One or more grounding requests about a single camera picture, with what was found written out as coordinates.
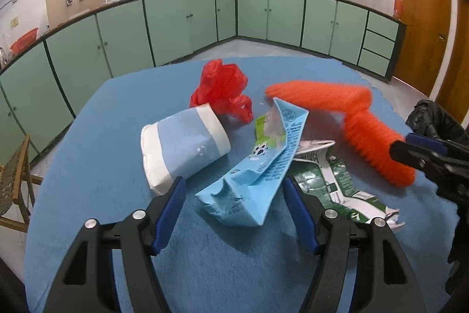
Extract light blue carton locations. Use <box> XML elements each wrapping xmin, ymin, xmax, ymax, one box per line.
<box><xmin>196</xmin><ymin>98</ymin><xmax>308</xmax><ymax>227</ymax></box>

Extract orange foam net sleeve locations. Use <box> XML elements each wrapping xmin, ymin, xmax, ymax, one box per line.
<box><xmin>265</xmin><ymin>80</ymin><xmax>415</xmax><ymax>187</ymax></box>

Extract blue white paper cup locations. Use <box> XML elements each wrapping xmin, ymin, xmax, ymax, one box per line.
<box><xmin>141</xmin><ymin>103</ymin><xmax>230</xmax><ymax>195</ymax></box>

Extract red plastic bag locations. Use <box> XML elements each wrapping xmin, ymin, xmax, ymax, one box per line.
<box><xmin>189</xmin><ymin>59</ymin><xmax>254</xmax><ymax>124</ymax></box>

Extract black trash bin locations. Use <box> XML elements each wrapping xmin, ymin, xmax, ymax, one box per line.
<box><xmin>405</xmin><ymin>99</ymin><xmax>469</xmax><ymax>146</ymax></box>

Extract green lower kitchen cabinets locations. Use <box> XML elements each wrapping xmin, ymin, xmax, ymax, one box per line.
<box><xmin>1</xmin><ymin>0</ymin><xmax>406</xmax><ymax>162</ymax></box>

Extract green white crumpled carton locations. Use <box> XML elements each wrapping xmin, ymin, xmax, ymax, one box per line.
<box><xmin>288</xmin><ymin>140</ymin><xmax>405</xmax><ymax>230</ymax></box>

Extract brown wooden door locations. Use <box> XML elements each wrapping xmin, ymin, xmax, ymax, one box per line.
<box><xmin>436</xmin><ymin>0</ymin><xmax>469</xmax><ymax>123</ymax></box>
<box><xmin>394</xmin><ymin>0</ymin><xmax>451</xmax><ymax>96</ymax></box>

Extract blue felt table mat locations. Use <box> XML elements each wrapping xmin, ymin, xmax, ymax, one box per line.
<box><xmin>25</xmin><ymin>61</ymin><xmax>458</xmax><ymax>312</ymax></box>

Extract wooden woven chair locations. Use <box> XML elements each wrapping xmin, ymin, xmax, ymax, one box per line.
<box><xmin>1</xmin><ymin>135</ymin><xmax>43</xmax><ymax>233</ymax></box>

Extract red thermos bottle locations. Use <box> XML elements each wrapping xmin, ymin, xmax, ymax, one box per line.
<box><xmin>393</xmin><ymin>0</ymin><xmax>403</xmax><ymax>20</ymax></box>

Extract red plastic basin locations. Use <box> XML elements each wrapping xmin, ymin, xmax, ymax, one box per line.
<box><xmin>10</xmin><ymin>28</ymin><xmax>38</xmax><ymax>55</ymax></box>

